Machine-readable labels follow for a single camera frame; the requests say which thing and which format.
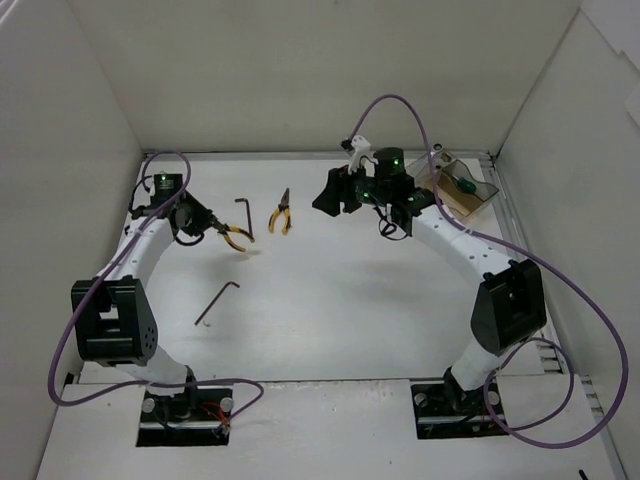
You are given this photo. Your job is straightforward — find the yellow side cutter pliers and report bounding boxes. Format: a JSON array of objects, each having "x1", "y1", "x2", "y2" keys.
[{"x1": 214, "y1": 219, "x2": 256, "y2": 254}]

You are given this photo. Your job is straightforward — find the green handled screwdriver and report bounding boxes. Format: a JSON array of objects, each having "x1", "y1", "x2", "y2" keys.
[{"x1": 454, "y1": 177, "x2": 477, "y2": 195}]

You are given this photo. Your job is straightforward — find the yellow needle nose pliers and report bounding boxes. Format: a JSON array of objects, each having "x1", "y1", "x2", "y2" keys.
[{"x1": 268, "y1": 187, "x2": 292, "y2": 235}]

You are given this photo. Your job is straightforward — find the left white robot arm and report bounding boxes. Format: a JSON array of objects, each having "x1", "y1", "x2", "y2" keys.
[{"x1": 71, "y1": 173, "x2": 210, "y2": 420}]

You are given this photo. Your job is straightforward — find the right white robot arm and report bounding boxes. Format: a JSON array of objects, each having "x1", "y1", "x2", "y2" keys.
[{"x1": 312, "y1": 139, "x2": 547, "y2": 412}]

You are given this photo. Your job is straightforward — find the upper dark hex key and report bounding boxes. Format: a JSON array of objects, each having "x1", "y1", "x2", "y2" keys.
[{"x1": 234, "y1": 197, "x2": 254, "y2": 236}]

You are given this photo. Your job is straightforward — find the dark hex key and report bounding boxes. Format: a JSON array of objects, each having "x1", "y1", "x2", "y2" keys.
[
  {"x1": 234, "y1": 197, "x2": 254, "y2": 236},
  {"x1": 194, "y1": 281, "x2": 241, "y2": 327}
]

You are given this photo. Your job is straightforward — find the clear plastic organizer container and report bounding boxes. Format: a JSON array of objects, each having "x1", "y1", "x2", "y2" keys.
[{"x1": 406, "y1": 144, "x2": 499, "y2": 222}]

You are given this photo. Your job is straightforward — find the lower dark hex key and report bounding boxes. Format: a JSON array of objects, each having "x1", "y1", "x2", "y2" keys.
[{"x1": 194, "y1": 281, "x2": 241, "y2": 327}]

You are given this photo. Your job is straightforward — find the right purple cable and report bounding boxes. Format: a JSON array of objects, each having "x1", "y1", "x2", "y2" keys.
[{"x1": 354, "y1": 94, "x2": 630, "y2": 446}]

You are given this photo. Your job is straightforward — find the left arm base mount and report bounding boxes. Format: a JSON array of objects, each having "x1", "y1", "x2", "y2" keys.
[{"x1": 136, "y1": 387, "x2": 234, "y2": 447}]

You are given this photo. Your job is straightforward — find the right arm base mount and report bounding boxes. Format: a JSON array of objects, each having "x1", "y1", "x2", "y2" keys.
[{"x1": 410, "y1": 369, "x2": 506, "y2": 440}]

